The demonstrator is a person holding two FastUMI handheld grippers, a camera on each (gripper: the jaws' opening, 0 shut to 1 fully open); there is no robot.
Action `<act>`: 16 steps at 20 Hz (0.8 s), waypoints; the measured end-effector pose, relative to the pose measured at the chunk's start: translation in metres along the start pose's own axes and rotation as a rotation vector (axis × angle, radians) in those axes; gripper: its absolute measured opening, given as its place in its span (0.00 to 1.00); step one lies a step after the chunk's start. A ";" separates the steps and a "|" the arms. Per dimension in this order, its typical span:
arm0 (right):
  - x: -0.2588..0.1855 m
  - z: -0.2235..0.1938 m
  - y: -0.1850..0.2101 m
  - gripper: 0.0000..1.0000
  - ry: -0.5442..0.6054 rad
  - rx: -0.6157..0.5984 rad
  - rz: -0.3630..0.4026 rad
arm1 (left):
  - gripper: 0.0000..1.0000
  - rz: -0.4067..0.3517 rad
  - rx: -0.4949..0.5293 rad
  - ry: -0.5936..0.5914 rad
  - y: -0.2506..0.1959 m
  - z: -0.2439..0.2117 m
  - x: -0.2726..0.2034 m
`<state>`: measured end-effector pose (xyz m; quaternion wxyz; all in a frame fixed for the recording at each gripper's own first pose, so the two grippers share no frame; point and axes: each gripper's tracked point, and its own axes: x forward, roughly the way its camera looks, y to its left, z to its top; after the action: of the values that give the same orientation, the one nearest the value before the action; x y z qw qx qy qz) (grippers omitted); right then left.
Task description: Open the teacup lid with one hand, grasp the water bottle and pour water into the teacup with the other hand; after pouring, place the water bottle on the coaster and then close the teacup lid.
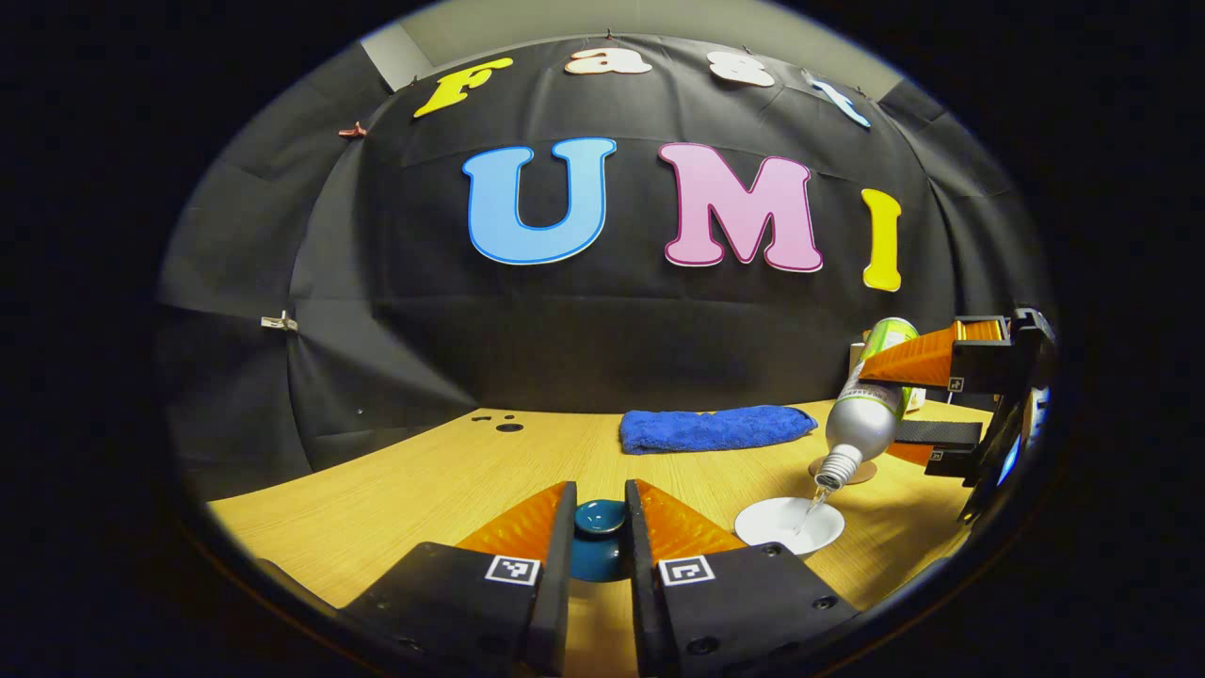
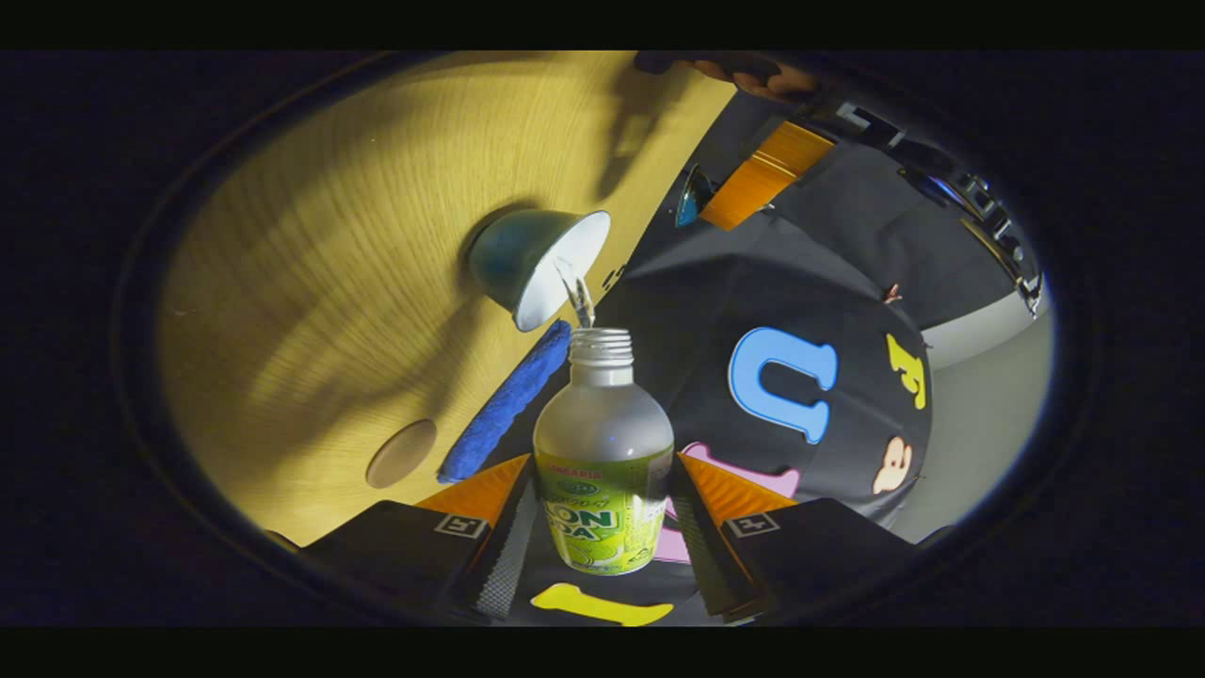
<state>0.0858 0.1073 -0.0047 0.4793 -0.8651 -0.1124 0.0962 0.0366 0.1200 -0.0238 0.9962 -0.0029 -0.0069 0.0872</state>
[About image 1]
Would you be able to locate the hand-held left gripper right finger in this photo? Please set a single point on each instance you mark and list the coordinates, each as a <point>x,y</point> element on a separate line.
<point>643,603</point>

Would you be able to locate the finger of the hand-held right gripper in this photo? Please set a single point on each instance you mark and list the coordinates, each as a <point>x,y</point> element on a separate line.
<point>932,363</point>
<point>941,433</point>

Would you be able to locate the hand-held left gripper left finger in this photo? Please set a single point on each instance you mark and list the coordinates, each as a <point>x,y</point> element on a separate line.
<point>557,593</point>

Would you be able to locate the green silver water bottle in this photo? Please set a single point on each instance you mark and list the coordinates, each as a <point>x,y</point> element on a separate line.
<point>861,424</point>

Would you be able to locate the dark teal teacup lid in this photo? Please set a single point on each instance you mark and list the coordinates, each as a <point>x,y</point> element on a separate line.
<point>600,516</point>

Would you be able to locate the round brown coaster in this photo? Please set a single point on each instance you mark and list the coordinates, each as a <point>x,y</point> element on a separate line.
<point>861,474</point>

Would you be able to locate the white teacup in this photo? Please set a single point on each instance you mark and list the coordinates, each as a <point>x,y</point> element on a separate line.
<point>772,527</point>

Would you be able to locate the white toaster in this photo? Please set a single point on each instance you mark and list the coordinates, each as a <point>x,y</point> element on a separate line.
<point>916,400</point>

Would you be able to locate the blue towel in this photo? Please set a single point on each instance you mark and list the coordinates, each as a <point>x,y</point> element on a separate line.
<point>715,428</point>

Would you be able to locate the black backdrop cloth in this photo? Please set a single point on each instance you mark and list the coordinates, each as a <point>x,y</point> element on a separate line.
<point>565,330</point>

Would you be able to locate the white cloth clip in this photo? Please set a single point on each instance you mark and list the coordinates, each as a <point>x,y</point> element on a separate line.
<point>279,322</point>

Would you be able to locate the red cloth clip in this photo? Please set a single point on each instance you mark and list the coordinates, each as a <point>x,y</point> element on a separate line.
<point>353,131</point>

